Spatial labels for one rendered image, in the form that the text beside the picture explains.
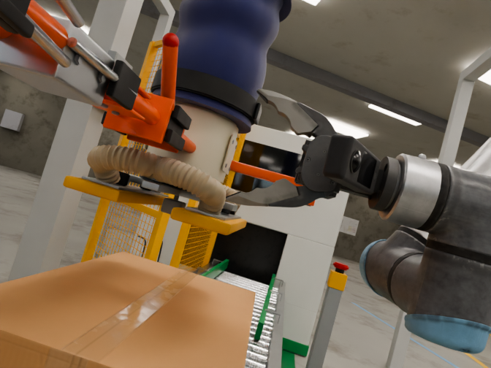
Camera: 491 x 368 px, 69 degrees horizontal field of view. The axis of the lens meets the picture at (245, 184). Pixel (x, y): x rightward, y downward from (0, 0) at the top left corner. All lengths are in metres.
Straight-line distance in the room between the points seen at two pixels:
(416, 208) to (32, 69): 0.41
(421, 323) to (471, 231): 0.13
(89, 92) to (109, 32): 1.91
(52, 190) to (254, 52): 1.61
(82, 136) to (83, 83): 1.79
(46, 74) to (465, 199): 0.44
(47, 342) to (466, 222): 0.51
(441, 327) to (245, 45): 0.56
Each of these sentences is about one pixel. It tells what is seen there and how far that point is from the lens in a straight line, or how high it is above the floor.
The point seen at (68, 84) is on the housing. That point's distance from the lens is 0.31.
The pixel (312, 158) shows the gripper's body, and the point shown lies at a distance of 0.46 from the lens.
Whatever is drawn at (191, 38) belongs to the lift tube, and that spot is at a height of 1.44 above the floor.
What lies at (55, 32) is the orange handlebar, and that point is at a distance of 0.29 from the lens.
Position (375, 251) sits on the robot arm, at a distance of 0.64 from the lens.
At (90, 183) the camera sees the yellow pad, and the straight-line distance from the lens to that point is 0.64.
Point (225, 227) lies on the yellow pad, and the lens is 0.57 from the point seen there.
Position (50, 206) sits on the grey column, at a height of 0.88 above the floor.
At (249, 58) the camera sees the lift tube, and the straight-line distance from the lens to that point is 0.73.
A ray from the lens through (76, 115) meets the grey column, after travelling 2.15.
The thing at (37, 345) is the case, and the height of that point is 0.94.
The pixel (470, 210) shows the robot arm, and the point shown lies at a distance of 0.49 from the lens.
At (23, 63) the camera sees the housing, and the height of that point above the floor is 1.22.
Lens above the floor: 1.16
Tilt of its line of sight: 4 degrees up
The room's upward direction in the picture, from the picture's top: 16 degrees clockwise
